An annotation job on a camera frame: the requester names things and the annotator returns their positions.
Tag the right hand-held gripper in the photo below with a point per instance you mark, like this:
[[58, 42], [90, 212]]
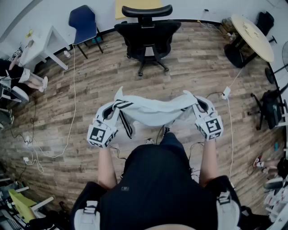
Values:
[[211, 126]]

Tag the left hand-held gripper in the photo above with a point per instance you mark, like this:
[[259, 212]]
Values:
[[99, 134]]

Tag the white garment with black stripes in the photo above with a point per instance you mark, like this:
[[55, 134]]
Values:
[[153, 110]]

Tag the black office chair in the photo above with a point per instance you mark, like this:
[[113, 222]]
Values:
[[146, 36]]

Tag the person's right forearm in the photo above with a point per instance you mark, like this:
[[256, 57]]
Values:
[[208, 161]]

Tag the person's left forearm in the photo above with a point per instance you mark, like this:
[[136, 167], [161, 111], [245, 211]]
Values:
[[106, 166]]

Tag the black swivel chair with bag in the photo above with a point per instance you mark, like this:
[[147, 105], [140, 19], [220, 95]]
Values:
[[270, 110]]

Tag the blue plastic chair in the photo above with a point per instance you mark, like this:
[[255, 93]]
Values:
[[82, 24]]

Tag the white power adapter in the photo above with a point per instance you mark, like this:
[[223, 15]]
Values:
[[226, 92]]

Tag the person's shoe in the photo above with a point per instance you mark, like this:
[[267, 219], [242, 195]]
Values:
[[149, 141], [166, 130]]

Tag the small white bottle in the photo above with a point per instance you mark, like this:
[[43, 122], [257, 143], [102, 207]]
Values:
[[67, 54]]

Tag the teal box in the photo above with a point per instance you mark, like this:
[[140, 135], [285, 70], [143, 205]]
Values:
[[96, 41]]

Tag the white power strip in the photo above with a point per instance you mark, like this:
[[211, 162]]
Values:
[[28, 141]]

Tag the person's black clothed body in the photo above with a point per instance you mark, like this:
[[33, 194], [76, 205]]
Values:
[[157, 179]]

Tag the brown cardboard box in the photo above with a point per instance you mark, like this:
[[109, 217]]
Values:
[[227, 28]]

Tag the white grey seat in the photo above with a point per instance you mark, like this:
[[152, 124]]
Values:
[[20, 94]]

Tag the round wooden table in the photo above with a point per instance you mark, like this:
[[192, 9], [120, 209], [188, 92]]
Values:
[[254, 36]]

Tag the small white plug adapter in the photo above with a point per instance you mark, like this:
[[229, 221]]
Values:
[[25, 159]]

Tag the white rectangular table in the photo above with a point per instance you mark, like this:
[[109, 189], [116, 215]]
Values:
[[36, 49]]

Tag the small grey object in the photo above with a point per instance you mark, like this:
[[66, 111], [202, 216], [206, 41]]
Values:
[[30, 43]]

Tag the yellow square table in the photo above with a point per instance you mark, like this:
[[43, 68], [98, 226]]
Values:
[[135, 7]]

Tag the small yellow object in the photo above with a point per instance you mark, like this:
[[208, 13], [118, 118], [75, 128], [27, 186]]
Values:
[[29, 34]]

